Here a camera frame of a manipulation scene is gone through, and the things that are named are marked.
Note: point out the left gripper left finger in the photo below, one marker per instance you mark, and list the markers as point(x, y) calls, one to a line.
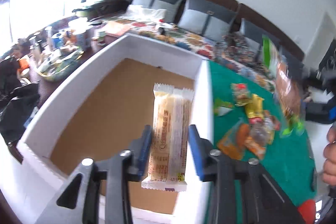
point(100, 186)

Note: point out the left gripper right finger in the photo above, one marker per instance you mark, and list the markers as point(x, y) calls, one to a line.
point(241, 191)

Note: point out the yellow snack pouch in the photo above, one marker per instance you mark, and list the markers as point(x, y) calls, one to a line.
point(254, 109)

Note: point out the long beige biscuit pack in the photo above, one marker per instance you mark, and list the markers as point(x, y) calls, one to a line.
point(168, 152)

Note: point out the large green brown snack bag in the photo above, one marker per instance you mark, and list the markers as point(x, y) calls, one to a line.
point(287, 92)

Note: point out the person right hand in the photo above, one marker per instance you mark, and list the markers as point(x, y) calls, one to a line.
point(329, 153)

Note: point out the walnut snack bag orange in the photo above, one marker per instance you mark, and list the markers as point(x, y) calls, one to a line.
point(257, 140)

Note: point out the orange sausage clear pack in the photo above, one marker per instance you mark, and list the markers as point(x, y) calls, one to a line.
point(232, 144)

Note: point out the green table cloth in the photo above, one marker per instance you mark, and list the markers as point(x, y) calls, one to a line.
point(287, 159)

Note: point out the yellow bordered clear bag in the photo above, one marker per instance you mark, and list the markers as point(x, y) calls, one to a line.
point(271, 125)

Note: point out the green white small packet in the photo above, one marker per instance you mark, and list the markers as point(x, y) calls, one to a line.
point(221, 108)

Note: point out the green gold snack bag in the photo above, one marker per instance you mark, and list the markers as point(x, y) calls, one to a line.
point(241, 94)

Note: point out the floral patterned bedspread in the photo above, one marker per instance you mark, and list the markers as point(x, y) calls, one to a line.
point(231, 51)

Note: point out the grey pillow right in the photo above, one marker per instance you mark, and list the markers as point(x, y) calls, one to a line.
point(254, 35)

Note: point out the grey pillow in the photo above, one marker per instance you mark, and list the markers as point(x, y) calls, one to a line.
point(206, 19)
point(254, 35)
point(151, 11)

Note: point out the grey pillow middle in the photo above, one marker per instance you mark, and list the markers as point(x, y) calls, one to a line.
point(206, 19)

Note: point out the grey pillow left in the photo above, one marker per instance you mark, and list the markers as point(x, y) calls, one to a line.
point(151, 11)

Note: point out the wooden headboard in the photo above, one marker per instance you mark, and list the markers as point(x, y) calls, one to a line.
point(259, 20)

